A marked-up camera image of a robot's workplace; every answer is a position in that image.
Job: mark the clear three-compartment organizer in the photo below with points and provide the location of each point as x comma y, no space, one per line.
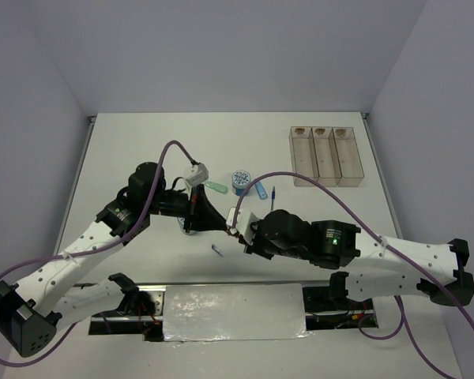
327,154

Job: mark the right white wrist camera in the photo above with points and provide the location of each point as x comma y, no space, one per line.
242,220

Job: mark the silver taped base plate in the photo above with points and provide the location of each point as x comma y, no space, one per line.
234,313

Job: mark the blue jar near centre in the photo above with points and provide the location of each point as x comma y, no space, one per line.
181,222

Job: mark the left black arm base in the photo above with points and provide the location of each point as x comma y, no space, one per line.
139,313

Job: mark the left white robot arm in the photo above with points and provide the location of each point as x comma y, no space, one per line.
34,308

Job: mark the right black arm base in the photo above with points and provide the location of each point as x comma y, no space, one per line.
327,310

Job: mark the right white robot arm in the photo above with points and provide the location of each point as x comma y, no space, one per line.
361,266

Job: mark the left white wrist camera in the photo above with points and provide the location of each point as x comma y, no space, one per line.
196,175

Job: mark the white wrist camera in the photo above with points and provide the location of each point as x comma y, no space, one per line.
196,175
242,220

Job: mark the blue jar near back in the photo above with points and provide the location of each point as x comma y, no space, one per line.
239,181

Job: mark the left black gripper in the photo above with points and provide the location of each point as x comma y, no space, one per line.
201,213

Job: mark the red pen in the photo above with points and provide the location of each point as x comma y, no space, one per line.
232,232

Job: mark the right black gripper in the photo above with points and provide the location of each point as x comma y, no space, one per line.
253,247

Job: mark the blue pen cap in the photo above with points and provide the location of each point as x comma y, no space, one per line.
217,250

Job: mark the blue pen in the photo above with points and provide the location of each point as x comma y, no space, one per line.
273,197

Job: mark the blue jar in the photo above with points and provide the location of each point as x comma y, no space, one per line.
181,222
239,181

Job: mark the green correction tape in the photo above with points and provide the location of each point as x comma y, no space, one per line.
216,187

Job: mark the blue correction tape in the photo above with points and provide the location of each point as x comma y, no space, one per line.
260,189

